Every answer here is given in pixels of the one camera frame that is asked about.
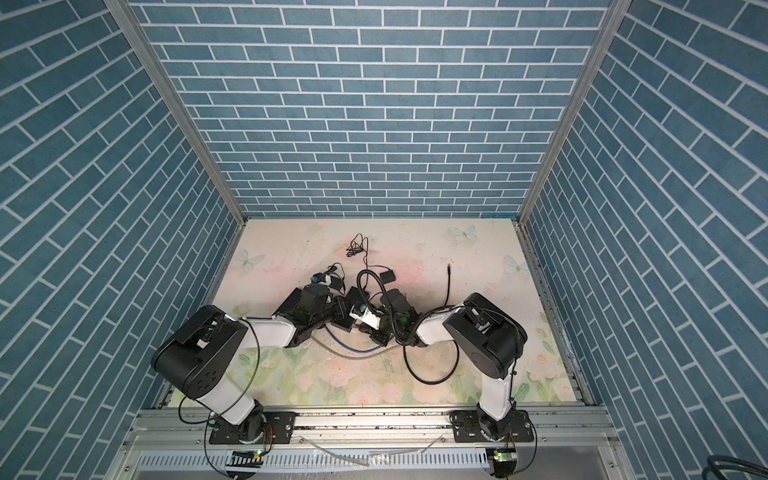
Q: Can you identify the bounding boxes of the black network switch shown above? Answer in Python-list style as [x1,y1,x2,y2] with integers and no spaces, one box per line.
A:
[331,287,369,332]

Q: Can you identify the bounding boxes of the grey ethernet cable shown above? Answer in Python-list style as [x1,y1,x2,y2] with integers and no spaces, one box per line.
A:
[308,332,403,361]

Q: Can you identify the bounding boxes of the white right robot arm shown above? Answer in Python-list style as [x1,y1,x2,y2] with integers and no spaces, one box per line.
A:
[349,289,528,421]

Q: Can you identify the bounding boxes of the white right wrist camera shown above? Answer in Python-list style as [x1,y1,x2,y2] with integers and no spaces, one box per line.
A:
[349,303,382,330]

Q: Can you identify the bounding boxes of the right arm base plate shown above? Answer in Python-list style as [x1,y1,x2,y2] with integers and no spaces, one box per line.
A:
[448,408,536,443]

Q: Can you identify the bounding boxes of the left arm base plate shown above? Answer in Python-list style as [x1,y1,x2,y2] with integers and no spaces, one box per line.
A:
[208,410,297,447]

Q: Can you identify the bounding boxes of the blue ethernet cable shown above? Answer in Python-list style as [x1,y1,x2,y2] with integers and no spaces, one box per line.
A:
[323,323,385,354]

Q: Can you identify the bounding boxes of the aluminium front rail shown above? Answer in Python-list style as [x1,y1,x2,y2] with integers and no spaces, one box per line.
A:
[124,404,619,450]

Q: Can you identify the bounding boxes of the thick black looped cable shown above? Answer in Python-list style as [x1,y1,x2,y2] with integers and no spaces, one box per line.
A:
[401,338,462,386]

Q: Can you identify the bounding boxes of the black power adapter right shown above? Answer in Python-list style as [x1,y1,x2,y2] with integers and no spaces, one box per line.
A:
[379,270,396,284]

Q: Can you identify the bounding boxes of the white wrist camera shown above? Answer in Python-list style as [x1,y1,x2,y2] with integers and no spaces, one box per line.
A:
[349,303,382,330]
[311,272,345,291]

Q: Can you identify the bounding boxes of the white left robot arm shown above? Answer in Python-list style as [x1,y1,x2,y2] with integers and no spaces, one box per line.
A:
[151,284,351,428]

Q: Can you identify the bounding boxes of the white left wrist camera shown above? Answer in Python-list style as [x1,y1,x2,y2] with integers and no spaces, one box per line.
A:
[311,272,345,291]

